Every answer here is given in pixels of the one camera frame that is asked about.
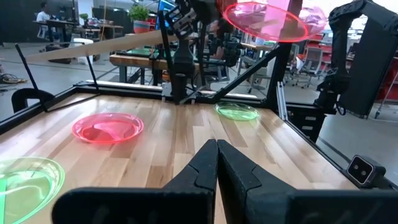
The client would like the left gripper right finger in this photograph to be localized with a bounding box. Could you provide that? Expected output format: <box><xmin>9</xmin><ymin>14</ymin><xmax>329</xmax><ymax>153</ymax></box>
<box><xmin>216</xmin><ymin>139</ymin><xmax>398</xmax><ymax>224</ymax></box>

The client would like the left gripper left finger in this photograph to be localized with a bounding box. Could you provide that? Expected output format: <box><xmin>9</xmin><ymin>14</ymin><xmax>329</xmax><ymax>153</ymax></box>
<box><xmin>51</xmin><ymin>139</ymin><xmax>218</xmax><ymax>224</ymax></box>

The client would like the red translucent plastic plate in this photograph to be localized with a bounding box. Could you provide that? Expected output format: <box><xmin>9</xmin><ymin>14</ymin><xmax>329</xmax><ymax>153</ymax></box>
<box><xmin>222</xmin><ymin>1</ymin><xmax>310</xmax><ymax>44</ymax></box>
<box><xmin>71</xmin><ymin>112</ymin><xmax>145</xmax><ymax>144</ymax></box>

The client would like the wooden shelf with black legs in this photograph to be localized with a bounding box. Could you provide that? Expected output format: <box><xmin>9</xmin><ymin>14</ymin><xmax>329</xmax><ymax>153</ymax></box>
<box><xmin>14</xmin><ymin>29</ymin><xmax>180</xmax><ymax>113</ymax></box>

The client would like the person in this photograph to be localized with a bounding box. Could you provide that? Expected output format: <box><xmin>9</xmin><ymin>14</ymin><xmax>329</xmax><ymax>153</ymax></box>
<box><xmin>206</xmin><ymin>18</ymin><xmax>237</xmax><ymax>60</ymax></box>
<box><xmin>35</xmin><ymin>2</ymin><xmax>55</xmax><ymax>40</ymax></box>

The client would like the leafy plant in striped pot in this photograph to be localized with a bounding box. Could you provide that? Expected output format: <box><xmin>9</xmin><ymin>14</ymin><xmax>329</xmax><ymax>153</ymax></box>
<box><xmin>127</xmin><ymin>4</ymin><xmax>152</xmax><ymax>34</ymax></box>

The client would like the wooden workbench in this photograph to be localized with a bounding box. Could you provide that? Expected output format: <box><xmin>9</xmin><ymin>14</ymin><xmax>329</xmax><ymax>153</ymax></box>
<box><xmin>109</xmin><ymin>53</ymin><xmax>200</xmax><ymax>85</ymax></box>

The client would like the black box with white labels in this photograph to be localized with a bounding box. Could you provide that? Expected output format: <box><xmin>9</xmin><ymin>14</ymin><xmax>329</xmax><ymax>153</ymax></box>
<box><xmin>285</xmin><ymin>104</ymin><xmax>327</xmax><ymax>142</ymax></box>

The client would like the green translucent plastic plate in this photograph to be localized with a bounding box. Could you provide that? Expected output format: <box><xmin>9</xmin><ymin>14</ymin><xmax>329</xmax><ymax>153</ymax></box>
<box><xmin>214</xmin><ymin>101</ymin><xmax>261</xmax><ymax>122</ymax></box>

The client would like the silver aluminium bar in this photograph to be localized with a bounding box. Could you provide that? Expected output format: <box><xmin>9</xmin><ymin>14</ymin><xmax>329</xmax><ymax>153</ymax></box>
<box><xmin>275</xmin><ymin>81</ymin><xmax>289</xmax><ymax>121</ymax></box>

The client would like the white bin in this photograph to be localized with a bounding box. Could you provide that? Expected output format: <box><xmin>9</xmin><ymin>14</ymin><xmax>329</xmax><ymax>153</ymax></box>
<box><xmin>70</xmin><ymin>37</ymin><xmax>94</xmax><ymax>65</ymax></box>

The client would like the grey office chair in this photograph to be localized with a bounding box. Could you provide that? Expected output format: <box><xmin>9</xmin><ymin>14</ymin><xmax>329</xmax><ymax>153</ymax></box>
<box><xmin>298</xmin><ymin>46</ymin><xmax>324</xmax><ymax>90</ymax></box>

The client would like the dark office table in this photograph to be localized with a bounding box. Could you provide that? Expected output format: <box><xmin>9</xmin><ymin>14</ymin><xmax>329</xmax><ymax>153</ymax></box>
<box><xmin>32</xmin><ymin>19</ymin><xmax>78</xmax><ymax>43</ymax></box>

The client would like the green plate with straight stripe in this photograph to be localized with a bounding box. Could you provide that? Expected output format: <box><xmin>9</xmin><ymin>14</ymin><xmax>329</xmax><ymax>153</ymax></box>
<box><xmin>0</xmin><ymin>156</ymin><xmax>66</xmax><ymax>224</ymax></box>

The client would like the neighbouring black robot station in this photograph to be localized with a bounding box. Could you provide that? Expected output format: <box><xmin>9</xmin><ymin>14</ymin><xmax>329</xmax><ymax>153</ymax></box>
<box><xmin>313</xmin><ymin>0</ymin><xmax>398</xmax><ymax>121</ymax></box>

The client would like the black curved clamp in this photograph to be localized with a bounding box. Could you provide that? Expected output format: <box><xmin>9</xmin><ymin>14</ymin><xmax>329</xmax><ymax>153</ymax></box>
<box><xmin>11</xmin><ymin>88</ymin><xmax>56</xmax><ymax>113</ymax></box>

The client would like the black table-level camera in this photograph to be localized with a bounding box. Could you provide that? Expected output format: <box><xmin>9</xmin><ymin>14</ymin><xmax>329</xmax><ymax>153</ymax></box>
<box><xmin>346</xmin><ymin>154</ymin><xmax>387</xmax><ymax>189</ymax></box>

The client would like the black aluminium table frame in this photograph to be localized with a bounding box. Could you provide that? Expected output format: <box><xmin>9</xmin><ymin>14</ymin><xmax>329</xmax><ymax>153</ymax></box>
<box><xmin>0</xmin><ymin>0</ymin><xmax>398</xmax><ymax>192</ymax></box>

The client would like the cable bundle on floor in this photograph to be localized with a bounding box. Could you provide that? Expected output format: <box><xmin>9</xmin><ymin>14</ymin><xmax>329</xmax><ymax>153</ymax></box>
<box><xmin>0</xmin><ymin>73</ymin><xmax>27</xmax><ymax>85</ymax></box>

